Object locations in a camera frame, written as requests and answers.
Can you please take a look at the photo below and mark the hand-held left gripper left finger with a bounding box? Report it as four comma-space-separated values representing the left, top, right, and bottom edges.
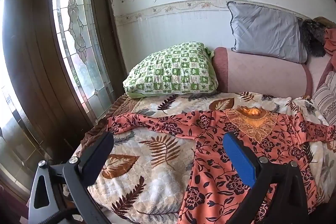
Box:
28, 132, 114, 224

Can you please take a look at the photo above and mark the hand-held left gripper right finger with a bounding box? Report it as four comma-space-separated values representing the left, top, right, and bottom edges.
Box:
223, 132, 309, 224

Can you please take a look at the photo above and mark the orange floral garment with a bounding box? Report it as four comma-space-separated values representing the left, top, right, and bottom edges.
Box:
107, 106, 336, 224

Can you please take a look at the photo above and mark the leaf print quilted blanket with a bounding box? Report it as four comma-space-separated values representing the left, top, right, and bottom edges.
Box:
87, 91, 336, 224

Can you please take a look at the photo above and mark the pink bolster cushion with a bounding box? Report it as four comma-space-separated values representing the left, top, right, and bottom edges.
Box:
212, 47, 313, 98

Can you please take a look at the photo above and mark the green checkered pillow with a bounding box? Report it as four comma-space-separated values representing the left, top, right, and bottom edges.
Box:
123, 42, 219, 98

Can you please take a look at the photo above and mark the striped pillow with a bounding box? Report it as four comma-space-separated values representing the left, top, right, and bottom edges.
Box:
312, 77, 336, 119

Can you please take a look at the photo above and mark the wooden door with leaded glass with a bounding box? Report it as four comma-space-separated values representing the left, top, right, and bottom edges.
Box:
0, 0, 124, 188

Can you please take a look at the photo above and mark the grey pillow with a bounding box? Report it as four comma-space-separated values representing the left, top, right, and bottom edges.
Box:
227, 1, 308, 64

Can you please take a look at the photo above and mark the dark furry cloth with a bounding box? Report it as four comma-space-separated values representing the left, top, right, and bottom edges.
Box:
299, 19, 327, 57

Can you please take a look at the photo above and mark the rust orange cloth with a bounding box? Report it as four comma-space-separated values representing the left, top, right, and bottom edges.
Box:
314, 17, 336, 56

